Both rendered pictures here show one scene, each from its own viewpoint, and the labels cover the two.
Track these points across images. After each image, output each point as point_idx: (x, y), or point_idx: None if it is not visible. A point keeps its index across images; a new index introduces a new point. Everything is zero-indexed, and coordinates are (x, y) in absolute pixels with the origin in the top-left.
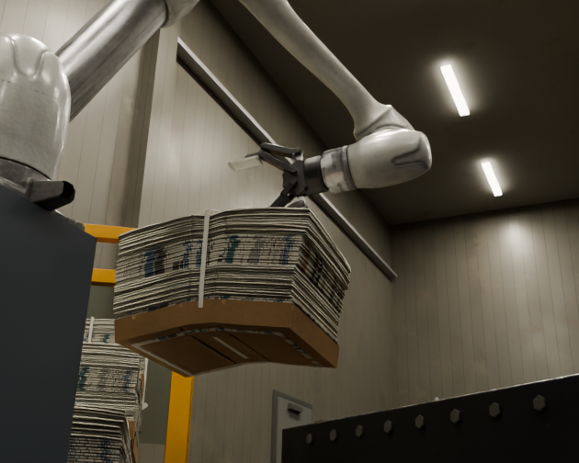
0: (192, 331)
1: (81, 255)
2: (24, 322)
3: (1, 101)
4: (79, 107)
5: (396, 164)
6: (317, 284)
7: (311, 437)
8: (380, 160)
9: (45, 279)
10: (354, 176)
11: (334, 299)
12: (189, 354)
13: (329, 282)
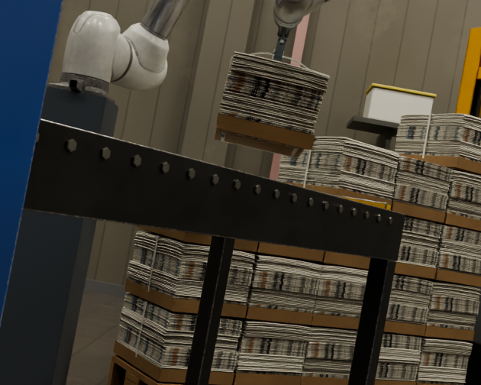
0: (223, 131)
1: (95, 107)
2: None
3: (67, 49)
4: (168, 17)
5: (279, 5)
6: (263, 96)
7: None
8: (274, 4)
9: (74, 120)
10: (279, 17)
11: (301, 101)
12: (254, 143)
13: (288, 92)
